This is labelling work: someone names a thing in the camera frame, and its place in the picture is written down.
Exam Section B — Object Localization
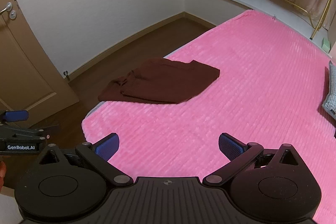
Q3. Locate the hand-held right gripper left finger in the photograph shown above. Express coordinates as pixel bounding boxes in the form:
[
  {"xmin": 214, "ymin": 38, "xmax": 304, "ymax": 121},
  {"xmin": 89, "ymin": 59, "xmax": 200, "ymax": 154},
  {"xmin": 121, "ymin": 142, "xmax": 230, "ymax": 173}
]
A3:
[{"xmin": 36, "ymin": 133, "xmax": 133, "ymax": 187}]

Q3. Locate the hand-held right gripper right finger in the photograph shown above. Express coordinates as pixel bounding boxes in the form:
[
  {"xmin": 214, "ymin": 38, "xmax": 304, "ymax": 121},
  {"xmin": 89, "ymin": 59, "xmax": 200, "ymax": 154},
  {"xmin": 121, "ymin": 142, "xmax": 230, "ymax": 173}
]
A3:
[{"xmin": 203, "ymin": 133, "xmax": 305, "ymax": 186}]

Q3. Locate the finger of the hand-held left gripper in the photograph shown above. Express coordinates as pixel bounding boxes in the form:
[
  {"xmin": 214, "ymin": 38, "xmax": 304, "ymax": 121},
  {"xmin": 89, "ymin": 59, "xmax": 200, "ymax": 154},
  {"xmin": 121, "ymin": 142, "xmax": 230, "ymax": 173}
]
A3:
[
  {"xmin": 0, "ymin": 110, "xmax": 29, "ymax": 126},
  {"xmin": 0, "ymin": 124, "xmax": 60, "ymax": 140}
]

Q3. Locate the brown knit sweater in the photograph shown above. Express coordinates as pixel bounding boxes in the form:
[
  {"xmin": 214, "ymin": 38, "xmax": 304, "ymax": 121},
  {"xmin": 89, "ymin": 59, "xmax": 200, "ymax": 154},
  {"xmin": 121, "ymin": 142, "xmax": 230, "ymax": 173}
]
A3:
[{"xmin": 98, "ymin": 57, "xmax": 220, "ymax": 104}]

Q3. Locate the person's left hand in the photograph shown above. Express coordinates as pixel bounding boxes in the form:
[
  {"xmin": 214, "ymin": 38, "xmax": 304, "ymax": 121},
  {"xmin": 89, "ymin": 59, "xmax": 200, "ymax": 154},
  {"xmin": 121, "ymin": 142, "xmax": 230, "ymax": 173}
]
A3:
[{"xmin": 0, "ymin": 161, "xmax": 7, "ymax": 189}]

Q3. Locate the wooden door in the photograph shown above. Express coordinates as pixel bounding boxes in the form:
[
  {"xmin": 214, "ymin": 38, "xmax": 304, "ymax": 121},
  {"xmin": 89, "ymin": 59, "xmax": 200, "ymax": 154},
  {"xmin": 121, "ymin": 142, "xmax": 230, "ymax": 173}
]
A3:
[{"xmin": 0, "ymin": 0, "xmax": 80, "ymax": 128}]

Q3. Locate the pink ribbed blanket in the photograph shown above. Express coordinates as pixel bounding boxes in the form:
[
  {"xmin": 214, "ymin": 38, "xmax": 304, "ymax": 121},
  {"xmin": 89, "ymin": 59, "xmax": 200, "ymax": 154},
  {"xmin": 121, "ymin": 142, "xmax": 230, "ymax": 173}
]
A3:
[{"xmin": 82, "ymin": 9, "xmax": 336, "ymax": 222}]

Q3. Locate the brown wooden baseboard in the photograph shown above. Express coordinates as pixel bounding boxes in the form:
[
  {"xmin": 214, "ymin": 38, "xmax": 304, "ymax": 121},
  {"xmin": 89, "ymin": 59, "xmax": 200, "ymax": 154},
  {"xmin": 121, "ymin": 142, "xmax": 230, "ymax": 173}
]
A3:
[{"xmin": 69, "ymin": 11, "xmax": 217, "ymax": 79}]

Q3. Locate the silver door handle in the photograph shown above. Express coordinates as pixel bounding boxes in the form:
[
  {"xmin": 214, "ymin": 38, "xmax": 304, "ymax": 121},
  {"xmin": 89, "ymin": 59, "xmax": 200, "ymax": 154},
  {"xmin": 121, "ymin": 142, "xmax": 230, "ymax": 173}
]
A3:
[{"xmin": 0, "ymin": 2, "xmax": 13, "ymax": 16}]

